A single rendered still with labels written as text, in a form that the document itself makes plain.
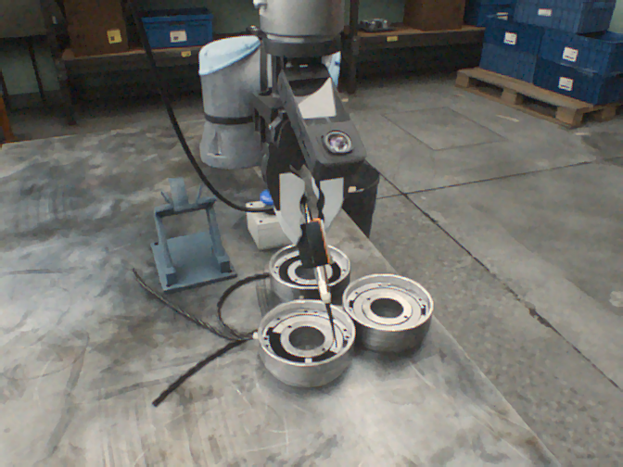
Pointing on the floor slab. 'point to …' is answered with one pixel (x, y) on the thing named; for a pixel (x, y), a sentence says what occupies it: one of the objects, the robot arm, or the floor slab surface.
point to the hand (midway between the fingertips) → (311, 234)
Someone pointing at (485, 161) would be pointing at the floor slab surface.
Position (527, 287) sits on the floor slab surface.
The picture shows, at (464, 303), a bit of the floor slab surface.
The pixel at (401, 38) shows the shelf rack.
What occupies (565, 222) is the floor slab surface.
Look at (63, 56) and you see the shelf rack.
